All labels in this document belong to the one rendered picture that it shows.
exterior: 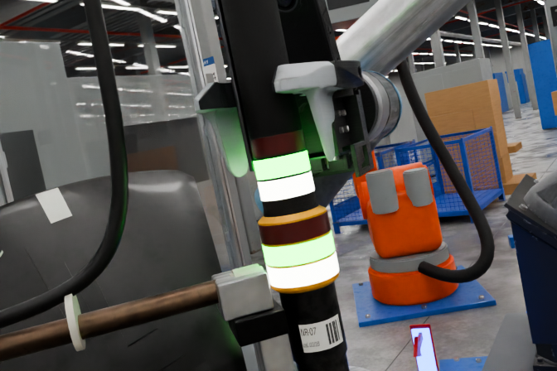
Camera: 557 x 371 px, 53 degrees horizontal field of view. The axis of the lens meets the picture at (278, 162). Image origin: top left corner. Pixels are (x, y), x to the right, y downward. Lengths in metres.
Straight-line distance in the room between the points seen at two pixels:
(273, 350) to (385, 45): 0.43
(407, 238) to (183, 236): 3.81
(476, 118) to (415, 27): 7.62
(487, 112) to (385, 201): 4.38
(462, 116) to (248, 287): 8.02
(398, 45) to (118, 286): 0.44
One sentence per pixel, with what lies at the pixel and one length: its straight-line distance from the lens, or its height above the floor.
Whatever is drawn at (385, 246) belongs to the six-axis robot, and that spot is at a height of 0.48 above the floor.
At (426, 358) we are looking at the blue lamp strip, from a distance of 0.74.
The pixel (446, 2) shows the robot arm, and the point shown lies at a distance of 0.70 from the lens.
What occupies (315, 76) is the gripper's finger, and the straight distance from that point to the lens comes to 0.32.
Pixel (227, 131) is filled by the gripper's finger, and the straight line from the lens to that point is 0.35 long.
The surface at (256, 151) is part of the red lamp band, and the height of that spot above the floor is 1.45.
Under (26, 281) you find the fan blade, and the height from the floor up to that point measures 1.39.
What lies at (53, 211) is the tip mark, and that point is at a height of 1.43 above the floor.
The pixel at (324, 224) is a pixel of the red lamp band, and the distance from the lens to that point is 0.33.
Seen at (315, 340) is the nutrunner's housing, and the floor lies 1.33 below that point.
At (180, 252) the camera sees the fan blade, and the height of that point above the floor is 1.38.
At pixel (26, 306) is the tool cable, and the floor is 1.39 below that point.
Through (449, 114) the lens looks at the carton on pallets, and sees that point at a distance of 8.36.
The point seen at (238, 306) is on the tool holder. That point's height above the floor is 1.36.
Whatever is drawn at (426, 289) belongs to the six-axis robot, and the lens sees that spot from 4.25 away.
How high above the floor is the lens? 1.45
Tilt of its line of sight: 3 degrees down
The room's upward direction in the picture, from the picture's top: 11 degrees counter-clockwise
